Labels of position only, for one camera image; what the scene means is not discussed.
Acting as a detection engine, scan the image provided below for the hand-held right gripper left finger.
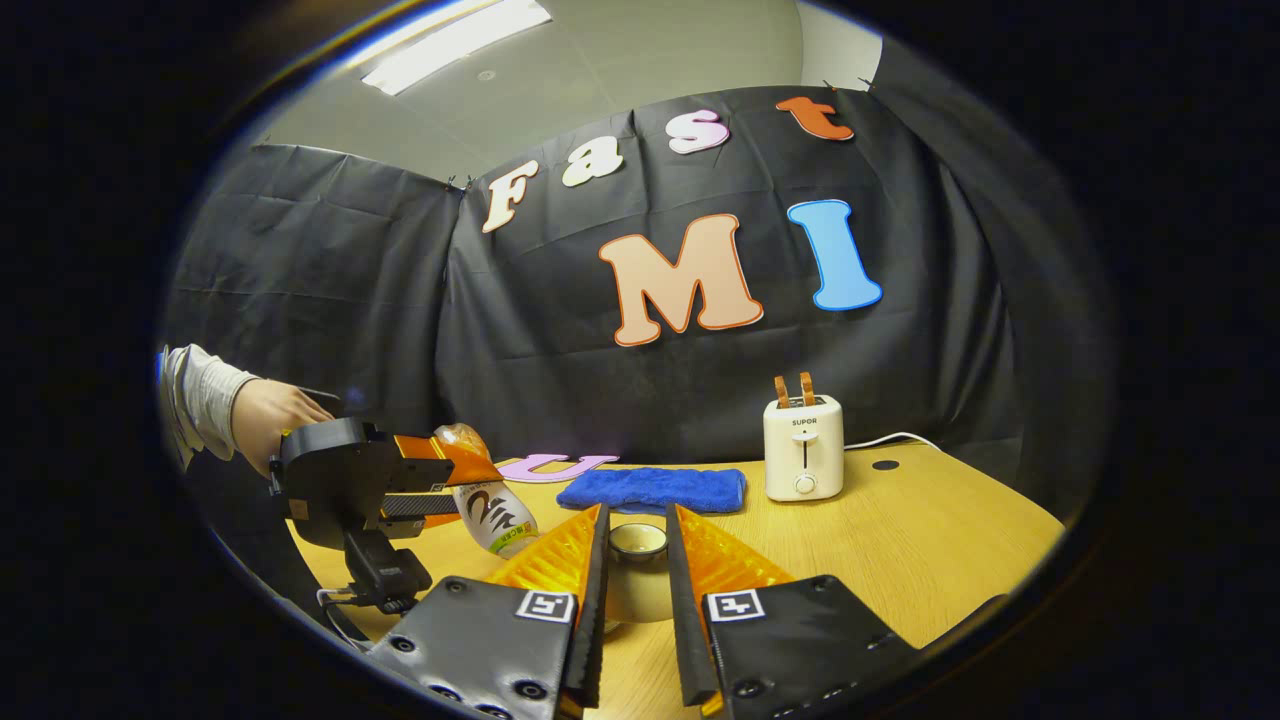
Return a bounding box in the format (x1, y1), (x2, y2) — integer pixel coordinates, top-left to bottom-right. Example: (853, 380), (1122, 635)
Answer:
(365, 503), (612, 720)

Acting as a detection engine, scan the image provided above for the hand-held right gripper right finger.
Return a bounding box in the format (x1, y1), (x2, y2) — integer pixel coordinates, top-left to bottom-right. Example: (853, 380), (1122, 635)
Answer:
(665, 503), (921, 720)

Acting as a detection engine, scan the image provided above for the cream teacup lid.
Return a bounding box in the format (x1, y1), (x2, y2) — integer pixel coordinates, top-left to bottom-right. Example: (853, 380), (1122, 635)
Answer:
(603, 522), (690, 629)

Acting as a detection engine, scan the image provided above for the white labelled water bottle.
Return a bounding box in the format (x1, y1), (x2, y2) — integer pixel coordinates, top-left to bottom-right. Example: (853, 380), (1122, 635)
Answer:
(433, 423), (541, 559)

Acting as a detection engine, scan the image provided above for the blue towel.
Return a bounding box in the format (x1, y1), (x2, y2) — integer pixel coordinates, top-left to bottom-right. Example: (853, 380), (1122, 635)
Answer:
(556, 467), (748, 517)

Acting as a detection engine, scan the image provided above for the black backdrop cloth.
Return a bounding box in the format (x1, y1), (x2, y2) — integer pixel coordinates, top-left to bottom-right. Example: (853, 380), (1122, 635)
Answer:
(160, 40), (1111, 561)

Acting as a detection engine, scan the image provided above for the white toaster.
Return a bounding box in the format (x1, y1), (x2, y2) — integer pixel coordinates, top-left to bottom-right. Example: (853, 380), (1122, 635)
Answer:
(763, 395), (846, 503)

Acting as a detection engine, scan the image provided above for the ceiling light panel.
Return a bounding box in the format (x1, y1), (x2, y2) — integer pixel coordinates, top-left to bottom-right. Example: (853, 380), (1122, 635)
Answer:
(360, 0), (553, 97)

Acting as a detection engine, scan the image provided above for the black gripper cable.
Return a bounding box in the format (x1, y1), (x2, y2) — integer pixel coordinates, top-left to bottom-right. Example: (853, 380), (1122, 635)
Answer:
(316, 588), (376, 653)

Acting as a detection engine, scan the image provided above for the white toaster cable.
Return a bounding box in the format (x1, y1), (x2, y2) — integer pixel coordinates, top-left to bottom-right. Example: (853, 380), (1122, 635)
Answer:
(843, 431), (943, 454)

